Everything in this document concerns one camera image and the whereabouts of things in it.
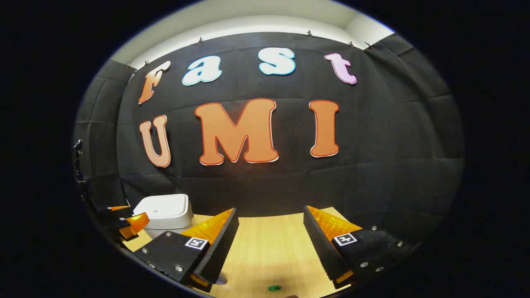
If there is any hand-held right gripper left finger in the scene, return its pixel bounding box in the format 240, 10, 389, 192
132, 208, 240, 293

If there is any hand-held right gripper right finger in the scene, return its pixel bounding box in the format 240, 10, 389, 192
304, 206, 419, 289

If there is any white desktop garbage bin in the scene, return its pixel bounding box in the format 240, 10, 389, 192
132, 194, 194, 239

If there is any wooden desktop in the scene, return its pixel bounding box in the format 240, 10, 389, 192
122, 207, 361, 298

